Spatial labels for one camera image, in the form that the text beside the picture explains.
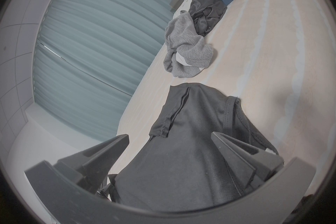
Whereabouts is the black T-shirt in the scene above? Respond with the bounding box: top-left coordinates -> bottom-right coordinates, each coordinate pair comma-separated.
109,83 -> 279,213

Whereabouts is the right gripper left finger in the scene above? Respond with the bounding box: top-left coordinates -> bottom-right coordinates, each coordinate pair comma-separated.
54,134 -> 130,193

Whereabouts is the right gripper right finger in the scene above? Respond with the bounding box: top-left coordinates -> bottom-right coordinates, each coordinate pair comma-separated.
212,132 -> 285,189

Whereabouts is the grey garment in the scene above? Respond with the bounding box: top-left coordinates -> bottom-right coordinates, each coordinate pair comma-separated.
163,11 -> 214,78

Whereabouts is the bed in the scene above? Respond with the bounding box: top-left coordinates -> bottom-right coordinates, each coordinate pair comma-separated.
109,0 -> 335,176

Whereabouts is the black shiny garment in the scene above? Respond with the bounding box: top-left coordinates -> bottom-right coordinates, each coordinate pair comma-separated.
188,0 -> 227,36

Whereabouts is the blue-green curtain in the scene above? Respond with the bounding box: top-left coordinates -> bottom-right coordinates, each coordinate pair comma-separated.
33,0 -> 175,137

